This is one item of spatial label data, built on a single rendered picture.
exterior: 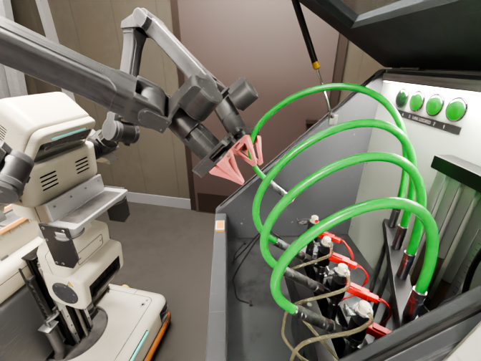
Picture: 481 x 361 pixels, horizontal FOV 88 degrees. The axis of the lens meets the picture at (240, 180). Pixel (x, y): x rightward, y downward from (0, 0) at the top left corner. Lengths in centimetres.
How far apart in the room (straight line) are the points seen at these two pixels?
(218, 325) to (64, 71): 56
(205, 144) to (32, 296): 104
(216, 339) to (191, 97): 49
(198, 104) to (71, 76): 20
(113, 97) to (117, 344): 123
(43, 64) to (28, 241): 94
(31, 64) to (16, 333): 109
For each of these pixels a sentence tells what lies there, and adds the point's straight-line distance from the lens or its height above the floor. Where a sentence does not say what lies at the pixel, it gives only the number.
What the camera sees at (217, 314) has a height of 95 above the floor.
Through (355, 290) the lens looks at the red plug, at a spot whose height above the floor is 110.
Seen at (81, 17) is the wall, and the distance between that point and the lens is 290.
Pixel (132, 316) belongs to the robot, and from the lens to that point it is 157.
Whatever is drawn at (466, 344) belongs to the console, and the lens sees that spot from 36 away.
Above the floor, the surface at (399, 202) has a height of 132.
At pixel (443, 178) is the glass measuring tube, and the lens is 69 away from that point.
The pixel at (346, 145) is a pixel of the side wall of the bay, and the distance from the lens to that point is 94.
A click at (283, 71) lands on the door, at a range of 213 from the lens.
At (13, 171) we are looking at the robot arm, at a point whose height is 125.
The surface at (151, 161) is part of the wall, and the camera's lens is 278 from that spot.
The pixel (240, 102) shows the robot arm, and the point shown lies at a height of 137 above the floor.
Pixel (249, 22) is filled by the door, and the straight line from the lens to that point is 218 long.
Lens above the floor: 147
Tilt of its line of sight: 26 degrees down
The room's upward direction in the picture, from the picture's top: straight up
